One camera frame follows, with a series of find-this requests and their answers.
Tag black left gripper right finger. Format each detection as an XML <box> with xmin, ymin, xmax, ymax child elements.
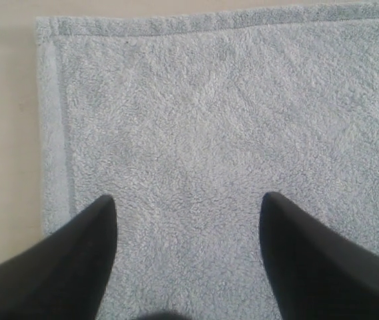
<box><xmin>259</xmin><ymin>192</ymin><xmax>379</xmax><ymax>319</ymax></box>

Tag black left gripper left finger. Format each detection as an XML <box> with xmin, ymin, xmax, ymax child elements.
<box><xmin>0</xmin><ymin>195</ymin><xmax>117</xmax><ymax>319</ymax></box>

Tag light blue fluffy towel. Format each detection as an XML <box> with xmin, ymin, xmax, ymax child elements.
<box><xmin>36</xmin><ymin>2</ymin><xmax>379</xmax><ymax>319</ymax></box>

